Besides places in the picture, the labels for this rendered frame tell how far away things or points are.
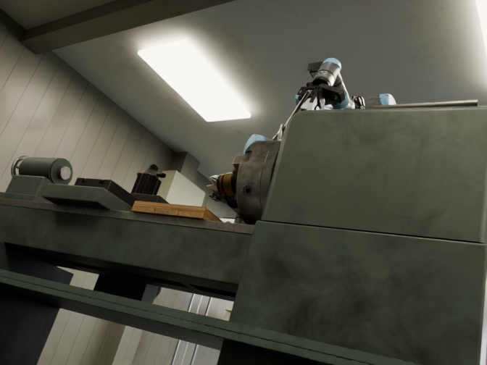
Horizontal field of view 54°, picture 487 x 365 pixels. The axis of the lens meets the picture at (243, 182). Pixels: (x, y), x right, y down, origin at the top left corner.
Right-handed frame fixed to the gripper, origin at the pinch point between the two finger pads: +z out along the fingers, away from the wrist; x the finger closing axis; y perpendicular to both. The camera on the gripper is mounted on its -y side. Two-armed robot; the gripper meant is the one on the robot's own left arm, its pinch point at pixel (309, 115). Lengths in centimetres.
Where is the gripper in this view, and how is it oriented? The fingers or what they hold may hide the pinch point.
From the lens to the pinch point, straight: 166.2
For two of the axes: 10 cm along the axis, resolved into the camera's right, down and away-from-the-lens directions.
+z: -4.0, 6.6, -6.4
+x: -2.9, -7.5, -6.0
